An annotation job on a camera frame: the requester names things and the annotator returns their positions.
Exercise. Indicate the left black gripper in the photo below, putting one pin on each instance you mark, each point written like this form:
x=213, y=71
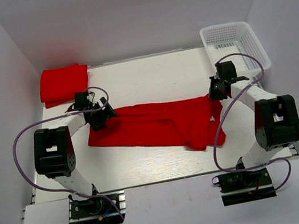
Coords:
x=104, y=116

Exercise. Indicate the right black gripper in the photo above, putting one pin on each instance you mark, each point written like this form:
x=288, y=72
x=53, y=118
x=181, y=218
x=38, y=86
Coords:
x=213, y=94

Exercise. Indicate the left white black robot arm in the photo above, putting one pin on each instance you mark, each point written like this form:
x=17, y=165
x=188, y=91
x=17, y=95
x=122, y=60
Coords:
x=54, y=152

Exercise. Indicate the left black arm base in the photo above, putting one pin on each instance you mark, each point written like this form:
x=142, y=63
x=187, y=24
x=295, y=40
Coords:
x=98, y=210

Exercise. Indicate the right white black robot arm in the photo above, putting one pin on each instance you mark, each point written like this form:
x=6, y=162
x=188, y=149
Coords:
x=276, y=122

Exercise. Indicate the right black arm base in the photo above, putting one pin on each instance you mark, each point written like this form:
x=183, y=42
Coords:
x=245, y=186

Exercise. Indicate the folded red t shirt stack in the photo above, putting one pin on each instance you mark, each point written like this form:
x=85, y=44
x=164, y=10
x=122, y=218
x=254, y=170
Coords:
x=58, y=86

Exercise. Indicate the white plastic basket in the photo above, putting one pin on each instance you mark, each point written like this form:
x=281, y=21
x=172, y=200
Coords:
x=238, y=43

